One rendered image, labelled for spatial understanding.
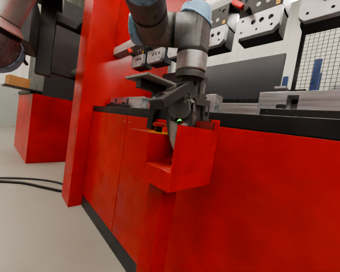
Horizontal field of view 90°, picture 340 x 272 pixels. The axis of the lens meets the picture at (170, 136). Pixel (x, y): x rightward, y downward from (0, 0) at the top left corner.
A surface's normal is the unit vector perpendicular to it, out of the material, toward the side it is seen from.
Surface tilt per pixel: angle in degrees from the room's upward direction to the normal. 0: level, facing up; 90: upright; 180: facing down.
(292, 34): 90
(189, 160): 90
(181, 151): 90
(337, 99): 90
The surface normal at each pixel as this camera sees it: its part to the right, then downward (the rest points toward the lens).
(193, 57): -0.05, 0.11
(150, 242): -0.72, -0.07
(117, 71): 0.68, 0.15
